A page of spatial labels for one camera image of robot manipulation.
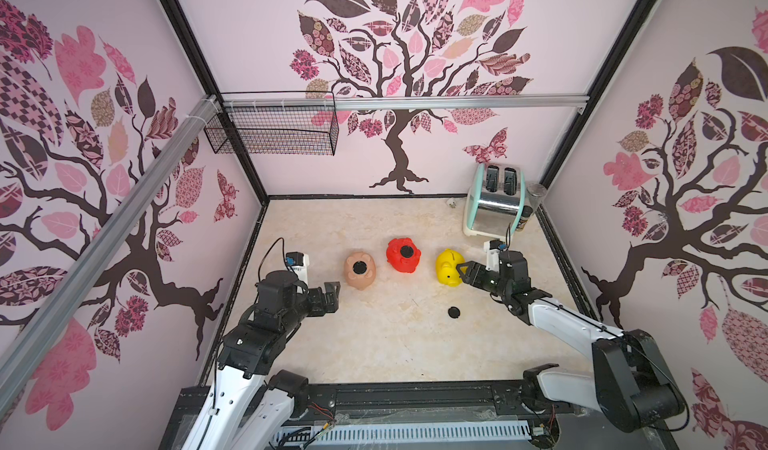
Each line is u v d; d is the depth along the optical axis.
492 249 0.81
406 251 0.94
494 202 0.95
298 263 0.61
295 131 0.82
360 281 0.90
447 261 0.90
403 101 0.95
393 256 0.93
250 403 0.46
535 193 1.03
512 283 0.68
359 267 0.90
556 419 0.71
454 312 0.89
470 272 0.79
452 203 1.17
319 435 0.69
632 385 0.42
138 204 0.60
